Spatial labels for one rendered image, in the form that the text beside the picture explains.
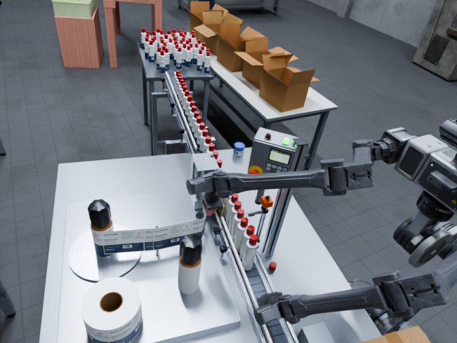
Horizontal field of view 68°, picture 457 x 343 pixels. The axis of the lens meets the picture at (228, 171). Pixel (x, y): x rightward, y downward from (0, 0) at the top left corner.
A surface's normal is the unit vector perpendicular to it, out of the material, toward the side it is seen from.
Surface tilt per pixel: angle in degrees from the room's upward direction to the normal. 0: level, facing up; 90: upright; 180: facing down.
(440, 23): 90
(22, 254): 0
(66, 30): 90
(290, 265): 0
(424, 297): 63
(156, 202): 0
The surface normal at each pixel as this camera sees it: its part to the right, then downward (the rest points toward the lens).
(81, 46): 0.20, 0.63
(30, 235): 0.11, -0.77
